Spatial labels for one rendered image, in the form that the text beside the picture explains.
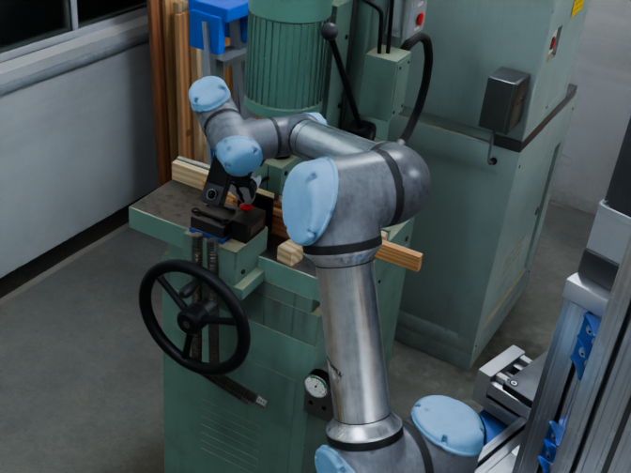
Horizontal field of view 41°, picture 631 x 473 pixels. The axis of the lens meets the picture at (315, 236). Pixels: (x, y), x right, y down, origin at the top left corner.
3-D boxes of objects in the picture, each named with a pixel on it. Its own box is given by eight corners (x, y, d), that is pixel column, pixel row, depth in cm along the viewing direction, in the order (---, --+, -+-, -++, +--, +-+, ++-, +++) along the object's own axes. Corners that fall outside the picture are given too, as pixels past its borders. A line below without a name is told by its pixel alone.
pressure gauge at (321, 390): (301, 398, 193) (304, 371, 189) (309, 389, 196) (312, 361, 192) (325, 408, 191) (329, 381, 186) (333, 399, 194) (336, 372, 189)
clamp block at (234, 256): (180, 265, 189) (180, 231, 184) (214, 239, 199) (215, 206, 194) (236, 287, 183) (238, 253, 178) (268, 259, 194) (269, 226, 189)
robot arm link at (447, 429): (488, 488, 135) (505, 427, 128) (419, 515, 129) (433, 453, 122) (445, 437, 143) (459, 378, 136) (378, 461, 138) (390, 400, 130)
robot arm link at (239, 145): (285, 143, 150) (262, 103, 156) (227, 151, 145) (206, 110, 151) (277, 174, 156) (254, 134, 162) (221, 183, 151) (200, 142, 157)
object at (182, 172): (171, 179, 216) (171, 161, 213) (176, 175, 217) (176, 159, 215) (381, 254, 194) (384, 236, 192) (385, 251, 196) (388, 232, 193)
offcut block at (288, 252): (276, 260, 188) (277, 246, 186) (288, 251, 192) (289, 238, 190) (290, 267, 187) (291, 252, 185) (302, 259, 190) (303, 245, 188)
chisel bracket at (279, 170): (253, 191, 197) (255, 160, 192) (284, 170, 207) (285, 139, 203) (281, 201, 194) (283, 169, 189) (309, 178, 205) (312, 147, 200)
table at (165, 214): (101, 244, 199) (100, 222, 195) (178, 193, 222) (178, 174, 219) (327, 335, 177) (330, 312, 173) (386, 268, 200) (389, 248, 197)
